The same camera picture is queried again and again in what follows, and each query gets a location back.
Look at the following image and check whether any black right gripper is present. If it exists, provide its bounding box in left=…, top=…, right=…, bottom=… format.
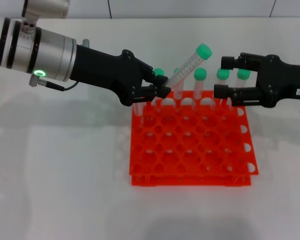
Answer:
left=212, top=51, right=300, bottom=109

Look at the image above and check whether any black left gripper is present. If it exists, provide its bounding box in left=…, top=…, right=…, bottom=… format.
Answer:
left=69, top=44, right=172, bottom=108

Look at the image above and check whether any clear test tube green cap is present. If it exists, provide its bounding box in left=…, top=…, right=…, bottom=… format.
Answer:
left=164, top=42, right=214, bottom=90
left=172, top=67, right=187, bottom=112
left=212, top=68, right=231, bottom=111
left=229, top=68, right=252, bottom=111
left=152, top=67, right=166, bottom=113
left=132, top=102, right=145, bottom=129
left=193, top=67, right=208, bottom=111

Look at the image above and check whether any orange test tube rack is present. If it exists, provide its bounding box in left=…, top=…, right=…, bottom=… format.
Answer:
left=128, top=89, right=260, bottom=188

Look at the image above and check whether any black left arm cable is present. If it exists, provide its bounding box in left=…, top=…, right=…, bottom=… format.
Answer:
left=29, top=74, right=81, bottom=92

